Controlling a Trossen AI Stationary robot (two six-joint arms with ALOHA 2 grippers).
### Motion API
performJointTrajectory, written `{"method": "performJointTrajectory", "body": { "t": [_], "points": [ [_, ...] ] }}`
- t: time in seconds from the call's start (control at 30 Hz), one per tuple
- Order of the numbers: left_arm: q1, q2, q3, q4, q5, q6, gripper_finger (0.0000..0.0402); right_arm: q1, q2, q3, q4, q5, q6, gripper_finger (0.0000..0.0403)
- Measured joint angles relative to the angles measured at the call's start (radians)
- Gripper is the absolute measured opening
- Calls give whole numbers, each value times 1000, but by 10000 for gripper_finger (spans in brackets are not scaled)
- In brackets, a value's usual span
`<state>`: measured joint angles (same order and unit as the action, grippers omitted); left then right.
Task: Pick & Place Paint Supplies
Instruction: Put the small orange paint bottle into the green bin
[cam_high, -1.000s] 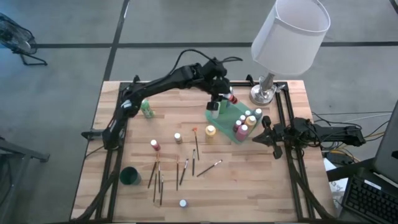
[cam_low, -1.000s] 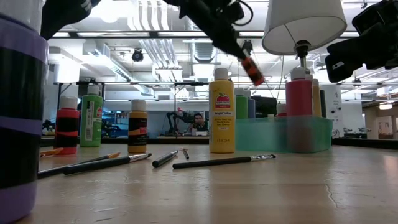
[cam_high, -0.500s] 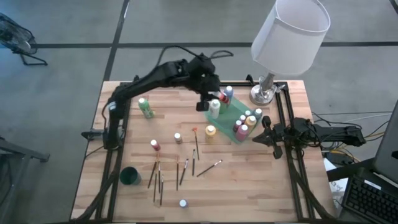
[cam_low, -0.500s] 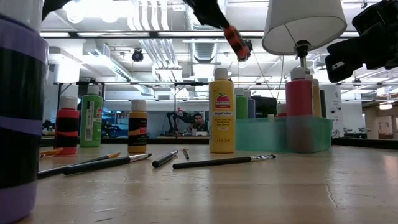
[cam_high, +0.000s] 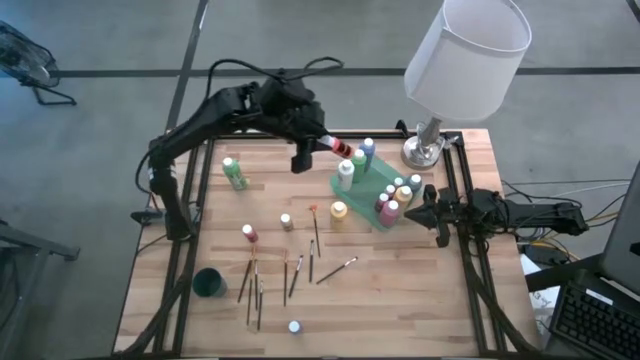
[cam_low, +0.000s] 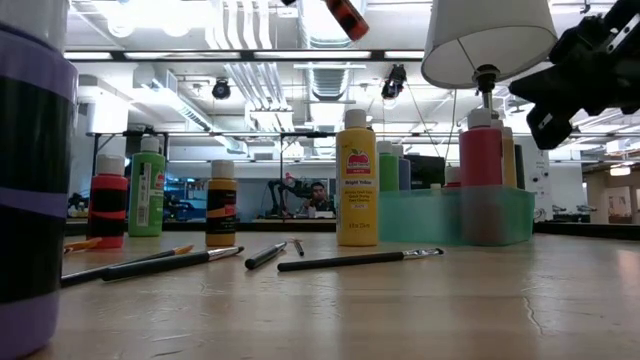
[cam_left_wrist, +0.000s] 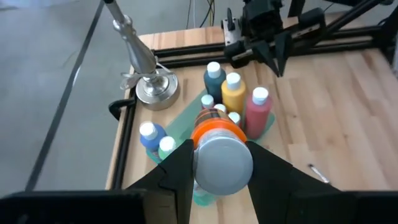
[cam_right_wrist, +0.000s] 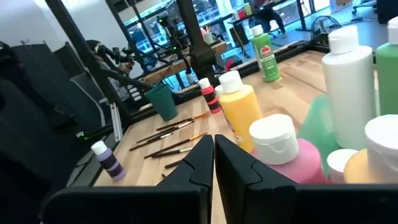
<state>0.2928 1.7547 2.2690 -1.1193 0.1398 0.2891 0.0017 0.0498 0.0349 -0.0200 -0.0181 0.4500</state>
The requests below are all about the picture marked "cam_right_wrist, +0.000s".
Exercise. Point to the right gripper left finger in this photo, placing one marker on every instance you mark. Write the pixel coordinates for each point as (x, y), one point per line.
(199, 168)

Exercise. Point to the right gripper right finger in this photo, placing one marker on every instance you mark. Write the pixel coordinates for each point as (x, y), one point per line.
(236, 180)

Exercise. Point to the large pink paint bottle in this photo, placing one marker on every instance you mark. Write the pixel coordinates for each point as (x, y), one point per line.
(295, 165)

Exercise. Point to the small pink paint bottle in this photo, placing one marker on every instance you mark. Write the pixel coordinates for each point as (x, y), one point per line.
(340, 160)

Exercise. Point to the large orange-yellow paint bottle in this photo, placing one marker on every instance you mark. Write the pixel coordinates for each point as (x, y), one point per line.
(360, 168)

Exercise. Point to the white paint bottle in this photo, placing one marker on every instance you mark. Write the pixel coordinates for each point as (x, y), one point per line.
(348, 93)

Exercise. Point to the black background robot arm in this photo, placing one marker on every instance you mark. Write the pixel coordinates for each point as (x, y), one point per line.
(174, 40)

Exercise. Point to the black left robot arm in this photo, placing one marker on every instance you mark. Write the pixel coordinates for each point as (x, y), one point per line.
(199, 46)

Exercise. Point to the yellow apple-label paint bottle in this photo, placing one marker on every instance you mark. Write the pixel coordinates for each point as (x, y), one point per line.
(241, 112)

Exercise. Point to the small red black paint bottle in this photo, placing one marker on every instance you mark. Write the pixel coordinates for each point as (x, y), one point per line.
(211, 96)

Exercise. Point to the small purple black paint bottle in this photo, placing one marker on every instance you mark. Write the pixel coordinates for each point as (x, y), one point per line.
(110, 163)

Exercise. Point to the labelled light green paint bottle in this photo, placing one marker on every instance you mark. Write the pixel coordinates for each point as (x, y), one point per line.
(267, 62)

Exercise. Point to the short black paintbrush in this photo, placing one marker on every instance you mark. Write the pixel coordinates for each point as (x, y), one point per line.
(173, 164)

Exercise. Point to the black paintbrush silver ferrule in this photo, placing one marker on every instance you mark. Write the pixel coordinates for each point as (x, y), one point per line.
(171, 153)

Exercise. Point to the thin paintbrush yellow tip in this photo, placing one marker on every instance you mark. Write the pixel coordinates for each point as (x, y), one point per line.
(174, 146)

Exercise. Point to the thin dark paintbrush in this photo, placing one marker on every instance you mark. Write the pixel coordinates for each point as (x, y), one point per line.
(149, 142)
(164, 132)

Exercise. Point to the dark green plastic cup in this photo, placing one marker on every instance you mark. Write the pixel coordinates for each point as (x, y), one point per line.
(163, 104)

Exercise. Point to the wooden background table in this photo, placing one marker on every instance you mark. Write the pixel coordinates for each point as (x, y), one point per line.
(174, 67)

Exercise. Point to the person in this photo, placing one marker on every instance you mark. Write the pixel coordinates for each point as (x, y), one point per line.
(270, 15)
(102, 59)

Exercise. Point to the black office chair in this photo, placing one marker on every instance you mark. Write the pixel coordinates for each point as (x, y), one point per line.
(62, 77)

